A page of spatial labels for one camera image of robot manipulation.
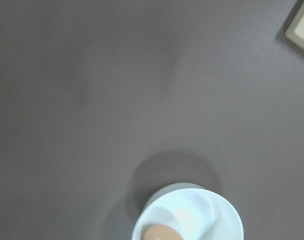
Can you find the brown egg from bowl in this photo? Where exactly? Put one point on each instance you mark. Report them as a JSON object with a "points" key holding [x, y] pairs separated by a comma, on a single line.
{"points": [[161, 232]]}

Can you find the white ceramic bowl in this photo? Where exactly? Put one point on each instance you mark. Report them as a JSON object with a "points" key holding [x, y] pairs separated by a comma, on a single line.
{"points": [[192, 211]]}

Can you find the bamboo cutting board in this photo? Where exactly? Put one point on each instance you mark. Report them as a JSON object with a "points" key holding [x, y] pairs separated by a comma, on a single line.
{"points": [[295, 31]]}

